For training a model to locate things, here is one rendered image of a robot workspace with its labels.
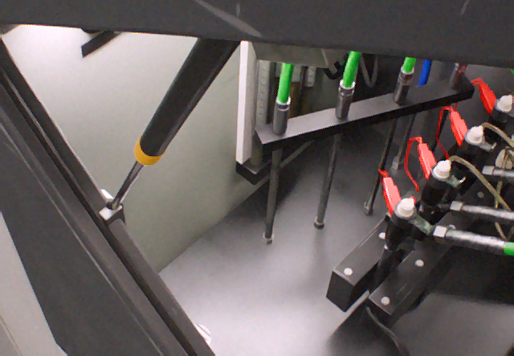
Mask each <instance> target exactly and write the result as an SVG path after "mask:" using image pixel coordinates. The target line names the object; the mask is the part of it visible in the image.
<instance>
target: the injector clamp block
mask: <svg viewBox="0 0 514 356"><path fill-rule="evenodd" d="M510 186H511V183H507V182H502V183H501V186H500V193H499V196H500V197H501V198H502V199H503V198H504V196H505V195H506V194H507V192H508V189H509V187H510ZM459 200H461V201H466V202H468V203H474V204H477V205H478V204H479V205H481V206H486V207H494V200H495V196H494V195H493V194H492V193H491V191H490V190H489V189H488V188H487V187H486V186H485V185H484V184H483V182H482V181H481V180H480V179H479V178H478V179H477V180H476V181H475V182H474V184H473V185H472V186H471V187H470V188H469V189H468V190H467V191H466V192H465V193H464V194H463V195H462V197H461V198H460V199H459ZM483 222H484V220H481V219H472V218H469V217H465V216H464V217H458V216H452V214H451V213H449V212H448V213H447V214H446V215H445V216H444V217H443V218H442V219H441V220H440V221H439V223H438V224H437V226H442V225H443V226H448V227H452V229H460V230H463V231H469V232H473V233H474V232H475V231H476V230H477V229H478V227H479V226H480V225H481V224H482V223H483ZM388 224H389V223H388V222H386V221H385V218H384V219H383V220H382V221H381V222H380V223H379V224H378V225H377V226H376V227H375V228H374V229H373V230H372V231H371V232H370V233H369V234H368V235H367V236H366V237H365V238H364V239H363V240H362V241H361V242H360V243H359V244H358V245H357V246H356V247H355V248H354V249H353V250H352V251H351V252H350V253H349V254H348V255H347V256H346V257H345V258H344V259H343V260H342V261H341V262H340V263H339V264H338V265H337V266H336V267H335V268H334V269H333V271H332V276H331V280H329V283H328V289H327V292H326V296H325V297H326V298H327V299H328V300H329V301H331V302H332V303H333V304H334V305H336V306H337V307H338V308H340V309H341V310H342V311H344V312H347V311H348V310H349V308H350V307H351V306H352V305H353V304H354V303H355V302H356V301H357V300H358V299H359V298H361V297H362V296H363V295H364V293H365V292H366V291H367V290H368V289H369V288H370V286H371V284H372V281H373V277H374V274H375V272H376V269H377V266H378V263H379V260H380V258H381V254H382V250H383V247H384V244H385V242H384V240H385V237H386V229H387V227H388ZM437 226H436V227H437ZM435 229H436V228H435ZM435 229H434V230H433V231H432V232H431V234H430V235H429V236H428V235H427V234H425V233H424V234H423V237H422V240H421V247H420V249H419V250H418V251H412V252H411V253H410V254H409V255H408V256H407V257H406V258H405V259H404V260H403V259H402V252H403V250H404V249H401V248H399V249H398V254H397V256H396V258H394V262H393V264H392V267H391V269H390V273H389V275H388V277H387V279H386V280H385V281H384V282H383V283H382V284H381V285H380V286H379V287H378V289H377V290H376V291H375V292H374V293H373V294H372V295H371V296H370V297H369V298H368V300H367V302H366V305H365V307H369V309H370V312H371V313H372V315H373V313H377V318H378V320H379V321H380V322H381V323H382V324H383V325H384V326H385V327H387V328H388V329H391V327H392V326H393V325H394V324H395V323H396V322H397V320H398V319H399V318H400V317H401V316H402V315H403V313H404V312H405V311H407V309H408V308H409V307H410V306H411V305H412V304H413V303H414V304H415V305H417V306H418V307H419V306H420V304H421V303H423V302H424V300H425V299H426V298H427V297H428V296H429V295H430V293H431V292H432V291H433V290H434V288H435V287H436V285H437V284H438V283H439V282H440V281H441V280H442V278H443V277H444V276H445V275H446V274H447V273H448V272H449V271H450V270H451V269H452V268H453V267H454V265H455V262H456V260H457V259H458V257H459V254H460V252H461V251H462V249H463V247H461V246H458V245H454V244H453V245H452V244H442V243H436V241H435V239H434V231H435ZM359 325H362V326H363V327H364V328H365V329H367V330H368V331H369V332H370V333H371V334H372V335H373V336H375V337H376V338H377V339H379V340H380V339H381V338H383V337H384V336H385V334H386V333H385V332H384V331H383V330H382V329H381V328H380V327H379V326H378V325H377V324H376V323H375V322H374V321H373V320H372V319H371V318H369V316H368V314H367V312H366V308H364V311H363V314H362V316H361V320H360V323H359Z"/></svg>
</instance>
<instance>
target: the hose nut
mask: <svg viewBox="0 0 514 356"><path fill-rule="evenodd" d="M449 229H452V227H448V226H443V225H442V226H437V227H436V229H435V231H434V239H435V241H436V243H442V244H448V243H447V242H446V240H445V237H446V234H447V232H448V230H449Z"/></svg>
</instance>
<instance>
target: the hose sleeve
mask: <svg viewBox="0 0 514 356"><path fill-rule="evenodd" d="M445 240H446V242H447V243H448V244H452V245H453V244H454V245H458V246H461V247H466V248H472V249H476V250H480V251H483V252H487V253H491V254H494V255H498V254H500V255H502V256H506V255H507V254H505V253H504V245H505V244H506V243H507V242H510V241H509V240H505V239H501V238H496V237H493V236H487V235H481V234H476V233H473V232H469V231H463V230H460V229H449V230H448V232H447V234H446V237H445Z"/></svg>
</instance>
